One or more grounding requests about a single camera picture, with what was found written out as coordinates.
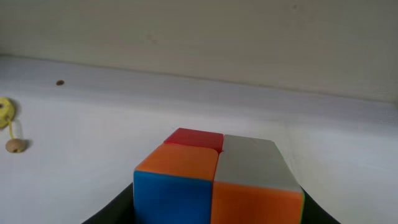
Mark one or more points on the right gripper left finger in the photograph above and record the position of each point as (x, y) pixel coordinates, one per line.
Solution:
(122, 211)

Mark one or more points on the white shelf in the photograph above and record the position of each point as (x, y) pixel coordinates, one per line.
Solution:
(93, 124)

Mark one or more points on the many-coloured puzzle cube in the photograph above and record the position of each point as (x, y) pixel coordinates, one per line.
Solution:
(217, 186)

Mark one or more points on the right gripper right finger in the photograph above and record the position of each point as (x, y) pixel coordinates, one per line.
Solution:
(312, 213)

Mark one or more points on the yellow rattle drum toy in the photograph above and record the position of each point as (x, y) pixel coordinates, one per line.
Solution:
(4, 113)

